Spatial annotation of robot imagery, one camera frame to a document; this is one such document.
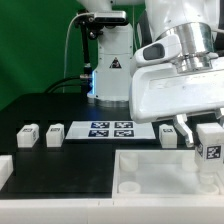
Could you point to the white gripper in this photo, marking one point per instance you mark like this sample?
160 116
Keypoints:
159 92

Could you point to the white square tabletop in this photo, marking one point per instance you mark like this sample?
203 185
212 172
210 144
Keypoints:
161 173

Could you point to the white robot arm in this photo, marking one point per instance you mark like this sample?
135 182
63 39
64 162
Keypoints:
195 22

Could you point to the white fiducial marker sheet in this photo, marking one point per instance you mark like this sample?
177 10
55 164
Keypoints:
112 130

